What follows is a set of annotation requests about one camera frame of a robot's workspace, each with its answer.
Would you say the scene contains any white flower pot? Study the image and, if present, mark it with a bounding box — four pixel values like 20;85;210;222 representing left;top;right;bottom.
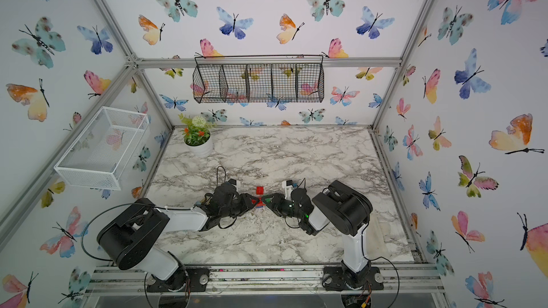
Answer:
186;136;213;158

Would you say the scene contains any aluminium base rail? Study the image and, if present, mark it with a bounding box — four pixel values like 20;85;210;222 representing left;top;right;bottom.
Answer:
86;264;445;296

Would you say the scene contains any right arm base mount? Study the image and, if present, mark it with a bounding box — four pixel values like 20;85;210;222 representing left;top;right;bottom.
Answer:
321;263;384;292

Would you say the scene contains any white mesh basket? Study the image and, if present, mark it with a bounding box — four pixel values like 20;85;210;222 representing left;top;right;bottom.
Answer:
54;106;150;191

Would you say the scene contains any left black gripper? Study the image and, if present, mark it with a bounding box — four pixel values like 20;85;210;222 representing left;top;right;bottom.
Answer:
220;194;261;220

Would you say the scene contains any green artificial plant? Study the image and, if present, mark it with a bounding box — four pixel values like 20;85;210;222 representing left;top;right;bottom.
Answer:
178;114;215;147

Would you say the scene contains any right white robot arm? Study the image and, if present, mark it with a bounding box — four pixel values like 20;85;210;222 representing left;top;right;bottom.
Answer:
262;181;373;275

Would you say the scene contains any black wire basket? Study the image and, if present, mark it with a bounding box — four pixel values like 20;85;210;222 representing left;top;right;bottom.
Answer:
191;54;325;104

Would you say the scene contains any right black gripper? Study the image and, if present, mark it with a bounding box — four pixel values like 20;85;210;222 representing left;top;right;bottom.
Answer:
260;192;303;222

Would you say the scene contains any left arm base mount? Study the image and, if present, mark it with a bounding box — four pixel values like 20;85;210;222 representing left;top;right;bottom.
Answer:
146;268;211;294

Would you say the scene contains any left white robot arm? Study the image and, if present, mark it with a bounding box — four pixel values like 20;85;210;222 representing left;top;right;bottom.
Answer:
97;181;260;282

